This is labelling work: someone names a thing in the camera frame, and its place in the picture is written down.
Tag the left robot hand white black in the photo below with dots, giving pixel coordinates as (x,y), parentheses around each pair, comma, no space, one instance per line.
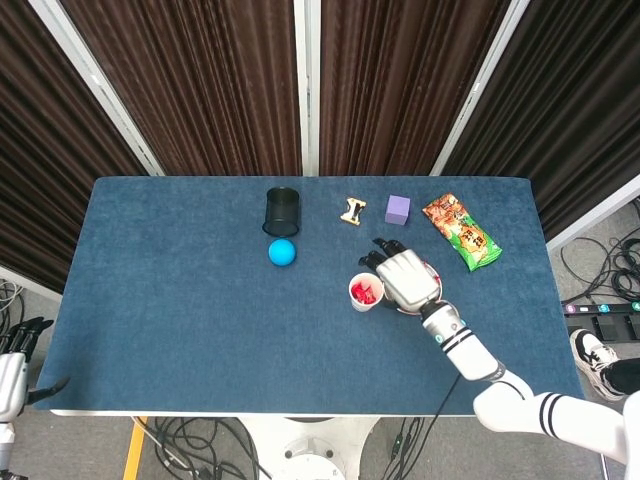
(12,385)

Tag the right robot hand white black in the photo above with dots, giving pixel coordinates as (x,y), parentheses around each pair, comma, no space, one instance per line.
(407,282)

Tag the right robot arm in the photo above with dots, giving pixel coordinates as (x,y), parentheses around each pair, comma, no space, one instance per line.
(470,352)

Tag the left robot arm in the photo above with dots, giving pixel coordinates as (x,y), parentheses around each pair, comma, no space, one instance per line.
(5,442)

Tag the white paper cup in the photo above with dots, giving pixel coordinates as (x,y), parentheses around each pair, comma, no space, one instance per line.
(362,307)

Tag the black mesh pen cup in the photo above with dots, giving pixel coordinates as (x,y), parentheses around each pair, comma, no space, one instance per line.
(282,210)

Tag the round metal plate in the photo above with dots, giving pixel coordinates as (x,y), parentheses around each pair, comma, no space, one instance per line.
(441,286)

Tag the purple cube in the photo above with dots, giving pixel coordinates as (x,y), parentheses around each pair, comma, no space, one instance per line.
(397,210)

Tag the orange green snack bag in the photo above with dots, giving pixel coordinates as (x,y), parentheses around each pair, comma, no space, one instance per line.
(462,232)

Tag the blue ball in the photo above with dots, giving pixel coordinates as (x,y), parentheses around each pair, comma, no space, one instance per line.
(282,252)

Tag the yellow floor tape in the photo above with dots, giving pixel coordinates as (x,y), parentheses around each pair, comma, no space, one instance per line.
(134,450)

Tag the brown pleated curtain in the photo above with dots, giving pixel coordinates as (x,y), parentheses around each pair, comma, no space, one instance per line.
(40,150)
(400,90)
(200,90)
(575,100)

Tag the blue fabric table mat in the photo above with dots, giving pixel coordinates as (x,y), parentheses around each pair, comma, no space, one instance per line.
(200,325)

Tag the white black sneaker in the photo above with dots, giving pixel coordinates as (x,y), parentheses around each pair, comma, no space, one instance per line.
(592,357)

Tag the black foot pedals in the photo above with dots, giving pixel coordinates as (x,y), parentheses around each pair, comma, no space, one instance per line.
(615,327)

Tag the black trouser leg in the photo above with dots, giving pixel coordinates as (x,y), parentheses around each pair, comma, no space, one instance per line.
(625,375)

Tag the white partition frame rail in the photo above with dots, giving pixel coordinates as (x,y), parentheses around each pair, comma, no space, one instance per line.
(30,287)
(595,217)

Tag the white partition frame post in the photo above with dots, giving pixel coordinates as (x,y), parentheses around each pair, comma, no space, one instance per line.
(97,82)
(307,75)
(479,87)

